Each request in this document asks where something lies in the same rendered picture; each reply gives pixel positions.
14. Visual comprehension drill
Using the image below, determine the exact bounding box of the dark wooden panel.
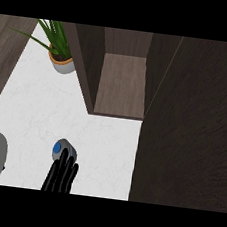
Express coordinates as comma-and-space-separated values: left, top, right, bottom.
0, 14, 39, 130

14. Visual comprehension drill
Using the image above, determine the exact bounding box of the clear blue-capped water bottle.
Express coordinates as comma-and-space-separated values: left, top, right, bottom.
50, 136, 80, 165

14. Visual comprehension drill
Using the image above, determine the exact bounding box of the dark wooden cabinet door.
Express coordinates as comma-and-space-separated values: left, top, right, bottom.
128, 32, 227, 214

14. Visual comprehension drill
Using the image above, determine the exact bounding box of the dark wooden cabinet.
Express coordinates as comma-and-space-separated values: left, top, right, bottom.
51, 22, 183, 126

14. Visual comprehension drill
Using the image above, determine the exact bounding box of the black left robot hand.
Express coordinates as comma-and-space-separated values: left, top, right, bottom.
40, 145, 82, 195

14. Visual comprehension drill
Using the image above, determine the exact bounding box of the potted green plant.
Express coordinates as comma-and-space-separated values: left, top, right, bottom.
3, 15, 82, 76

